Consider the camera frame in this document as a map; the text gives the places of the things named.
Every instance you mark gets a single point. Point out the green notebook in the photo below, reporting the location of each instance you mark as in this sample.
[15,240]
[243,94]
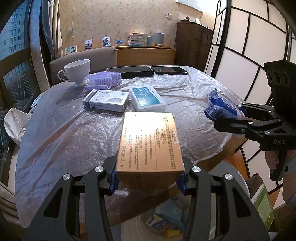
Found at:
[261,202]

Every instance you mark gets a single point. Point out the brown cardboard box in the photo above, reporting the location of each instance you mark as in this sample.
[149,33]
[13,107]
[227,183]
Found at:
[149,154]

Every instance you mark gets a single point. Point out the white teacup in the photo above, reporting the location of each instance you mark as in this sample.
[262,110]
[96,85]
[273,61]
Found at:
[75,72]

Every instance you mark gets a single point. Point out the white medicine box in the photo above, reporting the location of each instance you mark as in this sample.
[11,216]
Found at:
[106,100]

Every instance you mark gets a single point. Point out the clear plastic table cover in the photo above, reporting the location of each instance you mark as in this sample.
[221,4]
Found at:
[64,137]

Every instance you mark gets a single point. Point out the blue white tissue pack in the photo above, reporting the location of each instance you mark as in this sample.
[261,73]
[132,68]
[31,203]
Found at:
[220,107]

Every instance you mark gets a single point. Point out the grey cylindrical speaker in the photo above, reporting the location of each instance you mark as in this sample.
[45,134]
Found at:
[159,39]

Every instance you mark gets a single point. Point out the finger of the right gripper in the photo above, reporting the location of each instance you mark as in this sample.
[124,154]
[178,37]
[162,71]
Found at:
[252,129]
[259,112]

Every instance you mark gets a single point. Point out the person's right hand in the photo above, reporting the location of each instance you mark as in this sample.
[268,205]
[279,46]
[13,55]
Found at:
[272,158]

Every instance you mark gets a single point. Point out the black tablet in case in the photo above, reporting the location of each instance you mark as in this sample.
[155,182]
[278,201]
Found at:
[130,72]

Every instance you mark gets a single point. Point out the stack of books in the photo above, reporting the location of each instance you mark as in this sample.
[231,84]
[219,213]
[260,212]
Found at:
[137,39]

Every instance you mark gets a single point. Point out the yellow plastic bottle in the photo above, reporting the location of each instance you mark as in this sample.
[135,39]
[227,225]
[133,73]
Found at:
[172,233]

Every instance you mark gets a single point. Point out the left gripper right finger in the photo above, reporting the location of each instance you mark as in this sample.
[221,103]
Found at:
[236,216]

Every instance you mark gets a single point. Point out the dark wooden cabinet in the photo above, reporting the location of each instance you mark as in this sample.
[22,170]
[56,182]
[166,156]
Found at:
[192,45]

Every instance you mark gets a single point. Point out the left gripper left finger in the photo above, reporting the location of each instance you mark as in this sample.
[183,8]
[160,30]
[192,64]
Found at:
[58,216]

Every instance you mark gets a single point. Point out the wooden shelf ledge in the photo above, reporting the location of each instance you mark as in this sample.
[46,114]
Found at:
[145,55]

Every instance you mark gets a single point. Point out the clear plastic floss box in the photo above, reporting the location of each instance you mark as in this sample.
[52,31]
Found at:
[146,99]

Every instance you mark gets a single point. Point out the small blue-grey cup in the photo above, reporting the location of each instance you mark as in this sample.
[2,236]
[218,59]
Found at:
[149,40]

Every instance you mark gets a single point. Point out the black flat tablet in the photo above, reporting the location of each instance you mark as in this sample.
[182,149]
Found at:
[162,70]

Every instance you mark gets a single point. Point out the grey sofa backrest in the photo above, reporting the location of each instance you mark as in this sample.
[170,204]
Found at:
[100,60]

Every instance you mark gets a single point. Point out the photo card on wall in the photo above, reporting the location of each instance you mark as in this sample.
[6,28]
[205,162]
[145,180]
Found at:
[70,49]

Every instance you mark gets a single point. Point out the purple hair roller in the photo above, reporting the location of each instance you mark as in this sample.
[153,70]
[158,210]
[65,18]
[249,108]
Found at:
[100,81]
[116,77]

